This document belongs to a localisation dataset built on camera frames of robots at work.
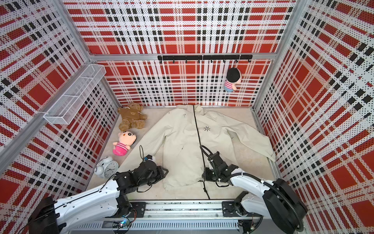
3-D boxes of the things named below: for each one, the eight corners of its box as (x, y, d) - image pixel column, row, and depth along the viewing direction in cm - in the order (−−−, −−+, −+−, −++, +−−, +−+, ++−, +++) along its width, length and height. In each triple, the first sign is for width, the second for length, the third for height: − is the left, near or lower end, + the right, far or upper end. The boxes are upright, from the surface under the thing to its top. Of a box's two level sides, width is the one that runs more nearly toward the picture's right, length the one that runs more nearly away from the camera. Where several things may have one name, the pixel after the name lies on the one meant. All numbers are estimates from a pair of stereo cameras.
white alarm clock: (102, 179, 84) (93, 173, 76) (108, 163, 89) (100, 156, 82) (114, 179, 83) (106, 173, 76) (120, 163, 89) (112, 156, 81)
